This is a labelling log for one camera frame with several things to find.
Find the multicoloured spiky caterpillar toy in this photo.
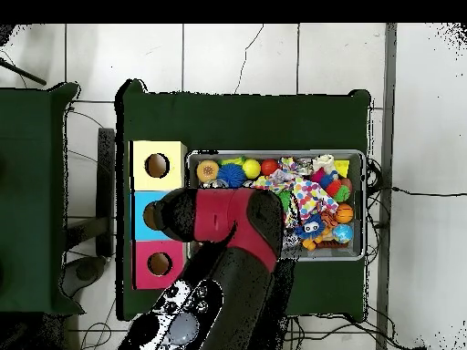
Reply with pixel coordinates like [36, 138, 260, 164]
[312, 167, 353, 204]

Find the shallow clear mesh bin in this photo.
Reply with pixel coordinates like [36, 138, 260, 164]
[185, 149, 367, 263]

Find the wooden box with three holes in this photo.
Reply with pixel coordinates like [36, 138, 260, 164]
[130, 139, 190, 291]

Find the blue spiky rubber ball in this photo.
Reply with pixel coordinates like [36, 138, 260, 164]
[217, 161, 248, 189]

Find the plain yellow ball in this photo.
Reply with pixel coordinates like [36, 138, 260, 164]
[242, 159, 262, 180]

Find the orange ball with cream dots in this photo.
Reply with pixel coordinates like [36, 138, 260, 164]
[196, 159, 220, 183]

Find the polka dot cloth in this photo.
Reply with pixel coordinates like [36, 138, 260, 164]
[251, 170, 340, 229]

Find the dark green table cloth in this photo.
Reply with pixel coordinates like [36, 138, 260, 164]
[0, 79, 83, 316]
[116, 78, 372, 322]

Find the black panel stand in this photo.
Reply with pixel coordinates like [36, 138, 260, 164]
[97, 127, 117, 258]

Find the grey stand base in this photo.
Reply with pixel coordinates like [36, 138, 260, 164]
[61, 254, 109, 299]

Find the black cable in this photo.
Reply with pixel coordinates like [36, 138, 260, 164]
[389, 185, 467, 198]

